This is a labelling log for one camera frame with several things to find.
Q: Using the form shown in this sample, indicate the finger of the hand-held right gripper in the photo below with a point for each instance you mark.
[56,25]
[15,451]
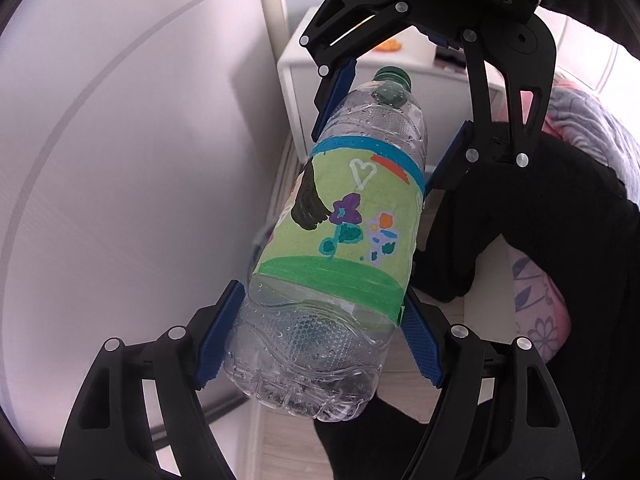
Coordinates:
[337,90]
[452,155]

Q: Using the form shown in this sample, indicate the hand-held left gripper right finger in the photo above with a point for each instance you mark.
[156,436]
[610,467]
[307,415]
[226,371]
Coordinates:
[420,345]

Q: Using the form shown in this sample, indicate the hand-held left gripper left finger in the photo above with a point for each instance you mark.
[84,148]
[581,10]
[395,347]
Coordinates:
[215,342]

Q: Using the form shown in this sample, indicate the clear bottle with drawn label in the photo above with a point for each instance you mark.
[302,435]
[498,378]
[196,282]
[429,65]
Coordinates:
[340,210]

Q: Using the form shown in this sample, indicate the person's right forearm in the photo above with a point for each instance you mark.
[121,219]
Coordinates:
[590,0]

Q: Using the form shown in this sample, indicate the white nightstand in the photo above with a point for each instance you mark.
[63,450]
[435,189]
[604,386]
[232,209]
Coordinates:
[415,57]

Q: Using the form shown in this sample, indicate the person's black pants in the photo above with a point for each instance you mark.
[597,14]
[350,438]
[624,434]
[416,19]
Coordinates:
[525,220]

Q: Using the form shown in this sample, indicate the floral pink bedsheet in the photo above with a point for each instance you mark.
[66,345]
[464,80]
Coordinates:
[542,305]

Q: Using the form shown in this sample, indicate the pink and grey blanket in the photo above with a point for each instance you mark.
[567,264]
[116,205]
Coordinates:
[590,125]

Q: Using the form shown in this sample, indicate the white slatted headboard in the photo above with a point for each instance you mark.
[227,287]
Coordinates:
[595,55]

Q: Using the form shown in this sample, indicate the white arched panel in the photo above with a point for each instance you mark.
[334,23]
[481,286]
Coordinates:
[125,185]

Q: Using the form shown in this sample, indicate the cream curved frame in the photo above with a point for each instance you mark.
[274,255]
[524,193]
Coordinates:
[270,10]

